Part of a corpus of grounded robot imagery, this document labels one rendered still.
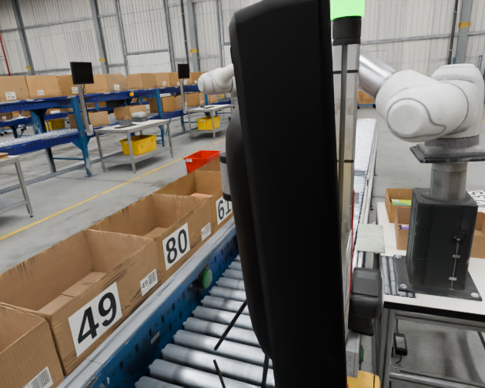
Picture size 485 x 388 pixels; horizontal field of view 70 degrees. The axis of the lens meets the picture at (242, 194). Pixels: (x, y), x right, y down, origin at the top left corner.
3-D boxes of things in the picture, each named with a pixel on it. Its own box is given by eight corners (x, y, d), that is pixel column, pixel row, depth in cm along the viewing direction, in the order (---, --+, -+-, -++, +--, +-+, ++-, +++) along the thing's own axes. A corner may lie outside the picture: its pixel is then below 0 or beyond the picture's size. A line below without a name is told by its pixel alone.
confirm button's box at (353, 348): (359, 380, 71) (361, 353, 68) (343, 376, 72) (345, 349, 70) (361, 356, 77) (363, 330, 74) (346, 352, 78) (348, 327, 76)
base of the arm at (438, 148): (469, 142, 126) (470, 126, 124) (492, 155, 106) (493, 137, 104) (413, 145, 131) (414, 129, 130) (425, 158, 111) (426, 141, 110)
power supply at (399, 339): (407, 356, 191) (407, 352, 190) (395, 354, 193) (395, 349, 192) (404, 338, 205) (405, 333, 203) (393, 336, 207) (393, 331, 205)
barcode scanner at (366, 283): (380, 300, 82) (383, 265, 77) (379, 341, 72) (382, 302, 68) (351, 296, 84) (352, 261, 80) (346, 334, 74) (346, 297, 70)
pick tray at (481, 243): (500, 260, 140) (504, 238, 137) (396, 249, 153) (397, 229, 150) (481, 231, 165) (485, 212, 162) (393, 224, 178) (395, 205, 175)
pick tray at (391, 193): (473, 227, 169) (476, 209, 166) (389, 222, 180) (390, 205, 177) (457, 206, 195) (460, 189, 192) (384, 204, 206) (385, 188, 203)
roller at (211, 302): (343, 340, 111) (344, 328, 109) (199, 310, 129) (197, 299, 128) (345, 330, 115) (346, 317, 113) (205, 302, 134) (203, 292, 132)
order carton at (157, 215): (162, 285, 114) (155, 238, 109) (93, 272, 125) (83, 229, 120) (214, 235, 149) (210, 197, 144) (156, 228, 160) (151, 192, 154)
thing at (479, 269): (595, 338, 103) (597, 329, 102) (382, 308, 121) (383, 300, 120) (489, 212, 192) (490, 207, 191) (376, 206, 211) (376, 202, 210)
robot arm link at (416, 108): (483, 99, 97) (450, 110, 84) (445, 145, 108) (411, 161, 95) (299, -10, 132) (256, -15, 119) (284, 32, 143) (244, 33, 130)
